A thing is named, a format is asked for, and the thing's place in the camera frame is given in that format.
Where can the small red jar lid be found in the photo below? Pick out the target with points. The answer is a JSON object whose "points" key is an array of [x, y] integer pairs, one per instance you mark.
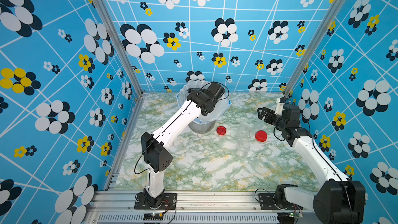
{"points": [[221, 130]]}

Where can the clear jar of mung beans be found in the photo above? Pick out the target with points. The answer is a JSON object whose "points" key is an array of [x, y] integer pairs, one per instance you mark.
{"points": [[244, 132]]}

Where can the green circuit board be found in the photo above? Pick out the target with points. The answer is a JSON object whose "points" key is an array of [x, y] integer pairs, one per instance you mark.
{"points": [[153, 217], [289, 218]]}

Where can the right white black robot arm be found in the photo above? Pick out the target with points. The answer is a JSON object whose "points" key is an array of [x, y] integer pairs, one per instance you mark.
{"points": [[339, 199]]}

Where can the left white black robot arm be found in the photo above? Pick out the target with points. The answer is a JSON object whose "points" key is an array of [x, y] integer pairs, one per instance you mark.
{"points": [[201, 101]]}

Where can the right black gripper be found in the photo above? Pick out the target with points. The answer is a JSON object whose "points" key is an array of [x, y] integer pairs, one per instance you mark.
{"points": [[270, 113]]}

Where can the right green circuit board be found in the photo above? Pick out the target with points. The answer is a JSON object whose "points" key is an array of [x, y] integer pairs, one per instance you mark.
{"points": [[289, 218]]}

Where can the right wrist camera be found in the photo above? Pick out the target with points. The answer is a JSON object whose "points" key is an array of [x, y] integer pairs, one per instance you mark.
{"points": [[280, 105]]}

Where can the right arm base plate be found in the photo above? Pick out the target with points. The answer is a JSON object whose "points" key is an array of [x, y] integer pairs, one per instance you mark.
{"points": [[267, 202]]}

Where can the left green circuit board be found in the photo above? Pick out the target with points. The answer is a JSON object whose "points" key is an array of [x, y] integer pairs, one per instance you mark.
{"points": [[153, 217]]}

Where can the clear jar large red lid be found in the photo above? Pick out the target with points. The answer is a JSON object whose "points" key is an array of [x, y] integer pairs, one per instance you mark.
{"points": [[243, 147]]}

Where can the aluminium front frame rail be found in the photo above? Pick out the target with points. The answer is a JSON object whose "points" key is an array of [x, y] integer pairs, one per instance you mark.
{"points": [[192, 207]]}

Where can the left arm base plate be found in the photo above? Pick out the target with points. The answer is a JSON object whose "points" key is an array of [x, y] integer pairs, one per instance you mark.
{"points": [[143, 201]]}

